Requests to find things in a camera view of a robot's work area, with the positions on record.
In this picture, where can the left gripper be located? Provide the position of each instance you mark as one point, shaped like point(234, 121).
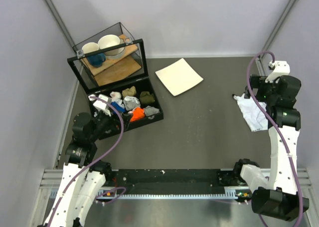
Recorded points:
point(115, 123)

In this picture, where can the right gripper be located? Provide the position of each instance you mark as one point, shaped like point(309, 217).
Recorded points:
point(258, 82)

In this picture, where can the white underwear black waistband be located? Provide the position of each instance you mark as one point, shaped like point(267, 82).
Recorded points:
point(253, 116)

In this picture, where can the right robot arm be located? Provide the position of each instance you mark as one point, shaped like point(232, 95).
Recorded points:
point(278, 196)

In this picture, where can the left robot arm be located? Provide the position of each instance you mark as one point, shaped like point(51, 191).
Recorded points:
point(82, 176)

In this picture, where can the blue rolled cloth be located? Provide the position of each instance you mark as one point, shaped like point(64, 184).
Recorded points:
point(119, 106)

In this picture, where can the grey white rolled cloth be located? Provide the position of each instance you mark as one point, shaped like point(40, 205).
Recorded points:
point(131, 102)

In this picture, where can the white red rolled cloth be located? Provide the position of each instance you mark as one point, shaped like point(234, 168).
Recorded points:
point(115, 95)

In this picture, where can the orange rolled cloth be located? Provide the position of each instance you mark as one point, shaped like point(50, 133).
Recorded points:
point(137, 114)

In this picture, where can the black compartment box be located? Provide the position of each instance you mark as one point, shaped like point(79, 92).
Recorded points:
point(143, 84)

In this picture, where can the tan rolled cloth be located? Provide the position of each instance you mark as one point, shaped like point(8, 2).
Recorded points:
point(129, 92)

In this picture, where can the olive green rolled cloth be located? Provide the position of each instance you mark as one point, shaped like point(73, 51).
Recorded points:
point(146, 98)

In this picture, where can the wooden shelf board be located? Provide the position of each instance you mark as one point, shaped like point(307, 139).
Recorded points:
point(115, 68)

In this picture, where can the blue mug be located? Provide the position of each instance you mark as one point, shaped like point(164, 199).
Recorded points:
point(97, 60)

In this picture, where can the glass display case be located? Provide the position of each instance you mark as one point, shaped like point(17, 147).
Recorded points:
point(116, 29)

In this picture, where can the white square plate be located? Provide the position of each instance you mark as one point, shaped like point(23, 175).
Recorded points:
point(179, 77)

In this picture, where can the small white bowl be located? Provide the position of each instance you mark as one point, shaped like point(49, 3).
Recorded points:
point(90, 47)

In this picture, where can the large white bowl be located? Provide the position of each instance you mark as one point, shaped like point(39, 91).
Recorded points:
point(110, 41)

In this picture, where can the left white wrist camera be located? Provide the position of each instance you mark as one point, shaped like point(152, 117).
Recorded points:
point(101, 106)

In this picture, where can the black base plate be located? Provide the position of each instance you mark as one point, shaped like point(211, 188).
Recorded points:
point(172, 181)

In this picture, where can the grey cable duct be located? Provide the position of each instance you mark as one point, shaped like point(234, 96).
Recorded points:
point(226, 193)

